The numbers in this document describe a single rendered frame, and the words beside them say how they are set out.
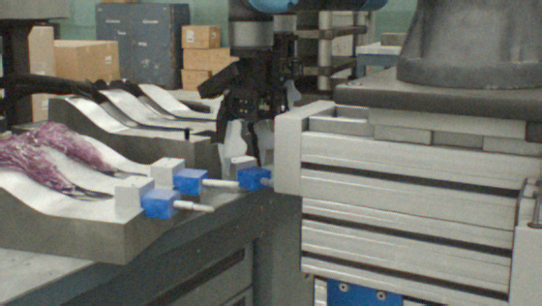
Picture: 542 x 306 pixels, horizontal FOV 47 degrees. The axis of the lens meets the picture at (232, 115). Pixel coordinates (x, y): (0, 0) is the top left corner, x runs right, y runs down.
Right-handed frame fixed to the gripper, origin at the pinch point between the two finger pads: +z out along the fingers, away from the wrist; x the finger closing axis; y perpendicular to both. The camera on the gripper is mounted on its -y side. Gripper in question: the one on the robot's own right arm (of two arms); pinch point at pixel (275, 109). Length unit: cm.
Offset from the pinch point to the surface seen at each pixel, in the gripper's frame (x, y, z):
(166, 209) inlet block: -58, 61, -1
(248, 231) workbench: -31, 37, 15
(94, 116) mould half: -53, 18, -6
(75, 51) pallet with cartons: 62, -410, 15
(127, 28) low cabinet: 199, -650, 5
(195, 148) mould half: -44, 41, -3
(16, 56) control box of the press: -53, -56, -12
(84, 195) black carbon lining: -65, 49, -1
